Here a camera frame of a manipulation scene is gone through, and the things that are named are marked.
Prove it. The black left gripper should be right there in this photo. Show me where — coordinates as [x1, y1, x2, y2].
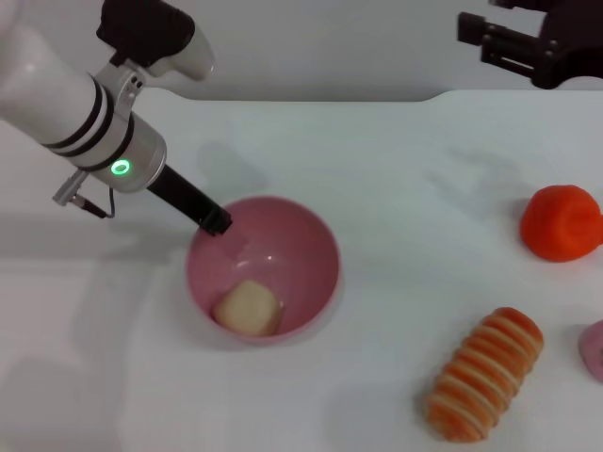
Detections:
[144, 165, 235, 237]

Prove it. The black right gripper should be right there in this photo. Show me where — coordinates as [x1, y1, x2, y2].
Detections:
[456, 0, 603, 90]

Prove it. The beige egg yolk pastry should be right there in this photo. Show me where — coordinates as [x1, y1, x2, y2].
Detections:
[213, 280, 286, 336]

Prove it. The pink plastic bowl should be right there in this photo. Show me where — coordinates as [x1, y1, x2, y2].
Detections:
[185, 196, 342, 347]

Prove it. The red orange toy fruit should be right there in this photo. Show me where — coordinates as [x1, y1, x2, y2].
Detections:
[519, 184, 603, 263]

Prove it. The orange striped toy bread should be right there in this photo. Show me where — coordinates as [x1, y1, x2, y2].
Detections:
[423, 306, 546, 444]

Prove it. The pink toy donut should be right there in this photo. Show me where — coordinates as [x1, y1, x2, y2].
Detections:
[578, 319, 603, 382]

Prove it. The left wrist cable with connector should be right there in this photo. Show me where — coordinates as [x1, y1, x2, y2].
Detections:
[51, 169, 118, 220]

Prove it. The left wrist camera housing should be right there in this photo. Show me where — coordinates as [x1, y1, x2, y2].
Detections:
[95, 0, 215, 112]

